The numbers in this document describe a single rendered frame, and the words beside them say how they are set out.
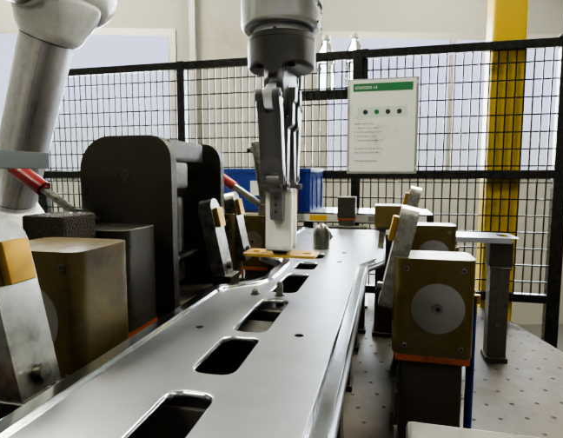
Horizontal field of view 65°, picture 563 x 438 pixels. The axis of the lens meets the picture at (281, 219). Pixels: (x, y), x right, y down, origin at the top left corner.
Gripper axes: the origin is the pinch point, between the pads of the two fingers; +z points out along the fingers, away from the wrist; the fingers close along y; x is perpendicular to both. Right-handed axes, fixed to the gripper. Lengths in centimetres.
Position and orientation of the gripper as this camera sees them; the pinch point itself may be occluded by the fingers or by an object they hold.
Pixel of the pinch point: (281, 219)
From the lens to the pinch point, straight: 50.4
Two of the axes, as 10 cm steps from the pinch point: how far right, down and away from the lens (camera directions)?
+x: -9.7, -0.2, 2.3
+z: 0.0, 10.0, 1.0
